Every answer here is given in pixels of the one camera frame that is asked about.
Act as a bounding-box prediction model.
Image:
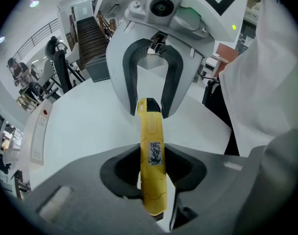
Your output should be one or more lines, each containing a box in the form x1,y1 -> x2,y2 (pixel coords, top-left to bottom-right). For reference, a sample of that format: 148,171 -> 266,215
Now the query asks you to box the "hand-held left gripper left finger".
23,142 -> 164,235

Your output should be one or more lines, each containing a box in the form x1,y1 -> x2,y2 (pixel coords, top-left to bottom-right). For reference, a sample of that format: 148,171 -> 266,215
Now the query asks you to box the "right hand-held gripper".
124,0 -> 249,119

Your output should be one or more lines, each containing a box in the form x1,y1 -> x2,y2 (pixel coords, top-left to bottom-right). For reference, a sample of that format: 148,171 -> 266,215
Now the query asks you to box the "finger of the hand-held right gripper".
105,25 -> 153,116

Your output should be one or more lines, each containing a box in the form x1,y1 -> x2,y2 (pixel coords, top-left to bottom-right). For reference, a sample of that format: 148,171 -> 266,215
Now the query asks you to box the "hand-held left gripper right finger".
161,142 -> 270,235

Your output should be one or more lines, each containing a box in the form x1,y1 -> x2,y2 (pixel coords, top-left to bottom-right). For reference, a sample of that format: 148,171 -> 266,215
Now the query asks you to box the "yellow utility knife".
136,97 -> 169,216

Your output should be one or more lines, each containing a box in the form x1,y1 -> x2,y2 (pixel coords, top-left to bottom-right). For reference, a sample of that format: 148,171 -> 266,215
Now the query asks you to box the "grey cabinet box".
84,55 -> 110,83

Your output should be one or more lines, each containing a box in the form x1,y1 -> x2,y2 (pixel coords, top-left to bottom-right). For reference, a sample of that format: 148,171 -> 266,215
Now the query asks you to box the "dark wooden staircase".
70,6 -> 113,71

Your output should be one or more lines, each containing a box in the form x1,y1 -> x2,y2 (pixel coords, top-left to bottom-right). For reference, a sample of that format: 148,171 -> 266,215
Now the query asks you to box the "red-brown board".
214,43 -> 240,78

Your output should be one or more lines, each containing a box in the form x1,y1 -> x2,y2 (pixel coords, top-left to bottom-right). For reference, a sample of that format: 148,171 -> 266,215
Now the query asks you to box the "white office chair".
36,42 -> 81,93

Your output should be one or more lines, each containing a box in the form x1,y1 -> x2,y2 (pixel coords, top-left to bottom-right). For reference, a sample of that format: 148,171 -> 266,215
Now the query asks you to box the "black office chair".
45,36 -> 86,100

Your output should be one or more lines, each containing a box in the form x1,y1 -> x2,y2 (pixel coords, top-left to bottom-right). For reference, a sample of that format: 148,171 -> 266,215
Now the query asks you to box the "white table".
18,65 -> 238,191

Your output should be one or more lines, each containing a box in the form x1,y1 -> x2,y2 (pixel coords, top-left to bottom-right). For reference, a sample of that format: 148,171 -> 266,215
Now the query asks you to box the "person's white shirt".
219,0 -> 298,158

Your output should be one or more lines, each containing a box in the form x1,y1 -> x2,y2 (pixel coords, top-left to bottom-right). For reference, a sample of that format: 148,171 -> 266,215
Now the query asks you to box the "metal balcony railing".
13,18 -> 60,61

